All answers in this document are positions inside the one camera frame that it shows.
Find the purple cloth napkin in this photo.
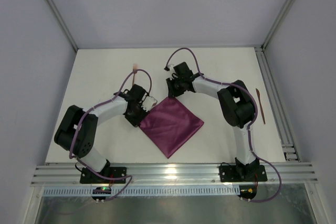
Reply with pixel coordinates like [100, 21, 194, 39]
[140, 97, 204, 158]

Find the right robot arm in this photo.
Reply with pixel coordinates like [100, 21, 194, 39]
[164, 62, 260, 181]

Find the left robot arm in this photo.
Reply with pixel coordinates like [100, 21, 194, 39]
[54, 84, 157, 179]

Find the left controller board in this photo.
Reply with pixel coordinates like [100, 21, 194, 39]
[91, 186, 111, 202]

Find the controller board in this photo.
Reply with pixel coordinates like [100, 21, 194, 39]
[91, 186, 111, 202]
[238, 185, 257, 200]

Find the right controller board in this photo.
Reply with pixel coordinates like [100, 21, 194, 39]
[238, 185, 257, 200]

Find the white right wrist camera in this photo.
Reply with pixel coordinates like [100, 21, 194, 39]
[164, 64, 175, 74]

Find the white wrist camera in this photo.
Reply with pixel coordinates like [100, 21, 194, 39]
[142, 96, 158, 111]
[164, 64, 175, 74]

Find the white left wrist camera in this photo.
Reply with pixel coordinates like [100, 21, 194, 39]
[142, 96, 158, 111]

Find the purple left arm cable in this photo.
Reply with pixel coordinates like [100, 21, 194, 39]
[68, 69, 153, 204]

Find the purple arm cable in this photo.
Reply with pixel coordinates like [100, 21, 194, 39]
[165, 47, 283, 204]
[68, 69, 153, 204]

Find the aluminium front rail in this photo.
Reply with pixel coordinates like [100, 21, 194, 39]
[31, 162, 318, 186]

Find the aluminium rail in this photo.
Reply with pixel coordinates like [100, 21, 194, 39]
[31, 162, 318, 186]
[255, 47, 301, 162]

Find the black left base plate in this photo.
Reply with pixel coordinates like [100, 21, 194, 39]
[80, 167, 127, 184]

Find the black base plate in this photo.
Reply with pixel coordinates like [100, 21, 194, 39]
[218, 162, 268, 183]
[80, 167, 127, 184]

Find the slotted grey cable duct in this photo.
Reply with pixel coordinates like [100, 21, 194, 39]
[43, 184, 239, 197]

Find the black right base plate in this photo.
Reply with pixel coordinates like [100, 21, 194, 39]
[218, 162, 268, 183]

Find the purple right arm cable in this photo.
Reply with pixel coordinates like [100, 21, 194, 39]
[165, 47, 283, 204]

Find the aluminium right side rail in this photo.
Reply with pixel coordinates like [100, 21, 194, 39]
[255, 47, 301, 162]

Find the left corner frame post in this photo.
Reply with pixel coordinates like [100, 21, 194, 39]
[45, 0, 79, 52]

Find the corner frame post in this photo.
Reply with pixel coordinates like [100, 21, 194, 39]
[45, 0, 79, 52]
[261, 0, 296, 51]

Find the right corner frame post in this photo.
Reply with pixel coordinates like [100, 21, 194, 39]
[261, 0, 296, 51]

